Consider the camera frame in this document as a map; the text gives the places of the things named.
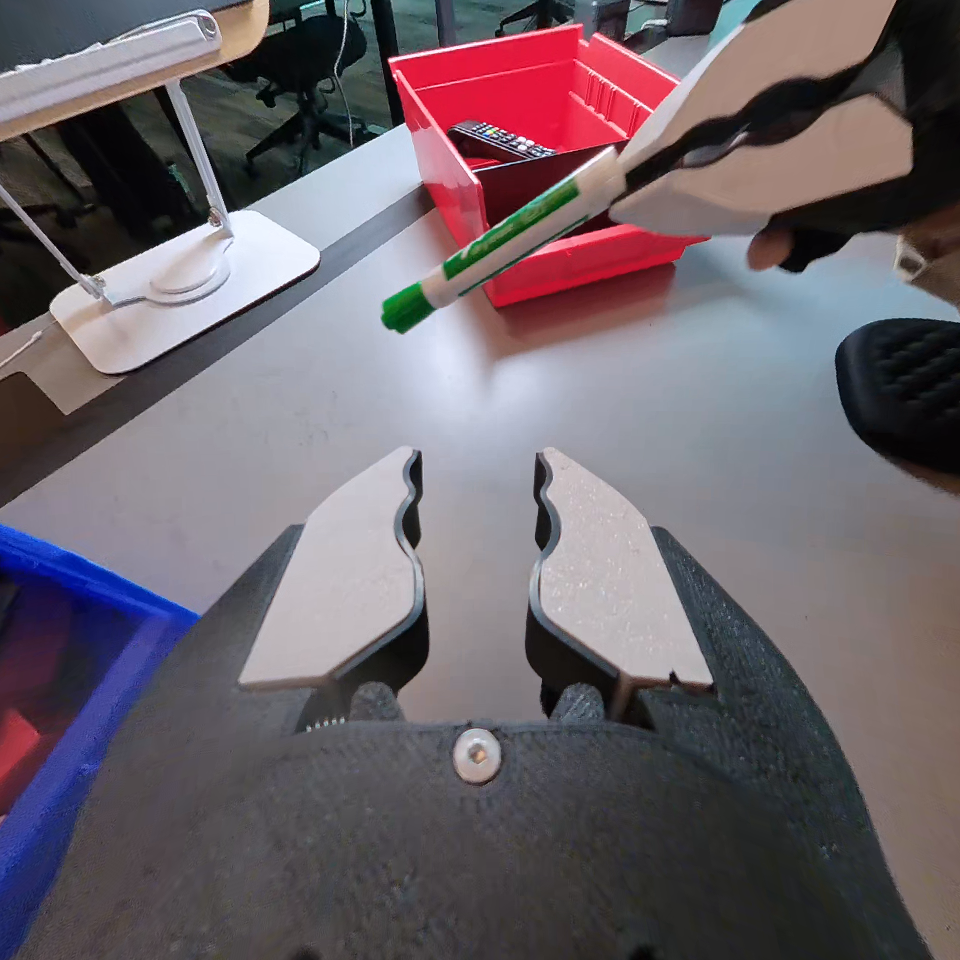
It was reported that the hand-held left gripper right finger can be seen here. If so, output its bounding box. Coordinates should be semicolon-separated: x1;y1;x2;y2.
526;447;716;693

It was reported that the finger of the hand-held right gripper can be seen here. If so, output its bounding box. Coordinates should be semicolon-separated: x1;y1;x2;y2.
615;0;899;172
609;93;918;239

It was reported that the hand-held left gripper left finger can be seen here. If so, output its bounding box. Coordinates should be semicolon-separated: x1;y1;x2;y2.
238;447;430;693

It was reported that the red storage bin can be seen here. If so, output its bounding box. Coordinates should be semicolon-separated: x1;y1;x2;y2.
387;22;711;310

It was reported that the blue storage bin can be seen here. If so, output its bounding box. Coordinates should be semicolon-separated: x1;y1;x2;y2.
0;522;201;942

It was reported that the black remote control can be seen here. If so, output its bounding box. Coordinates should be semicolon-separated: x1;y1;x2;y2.
447;118;559;161

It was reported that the white tube green label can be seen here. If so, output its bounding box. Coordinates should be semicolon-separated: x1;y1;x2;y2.
380;146;630;336

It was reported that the person's right hand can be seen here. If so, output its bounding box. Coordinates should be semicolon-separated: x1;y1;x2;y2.
746;227;795;271

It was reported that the black bin divider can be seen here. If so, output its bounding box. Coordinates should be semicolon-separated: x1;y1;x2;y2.
471;144;627;235

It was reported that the red block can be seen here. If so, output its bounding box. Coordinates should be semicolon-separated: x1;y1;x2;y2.
0;707;44;819

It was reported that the white metal stand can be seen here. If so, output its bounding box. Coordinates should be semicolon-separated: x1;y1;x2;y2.
0;9;324;376

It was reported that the black office chair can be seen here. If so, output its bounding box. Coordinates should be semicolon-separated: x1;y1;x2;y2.
223;0;370;180

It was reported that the white cable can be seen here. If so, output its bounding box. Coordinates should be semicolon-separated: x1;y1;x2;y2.
0;328;48;372

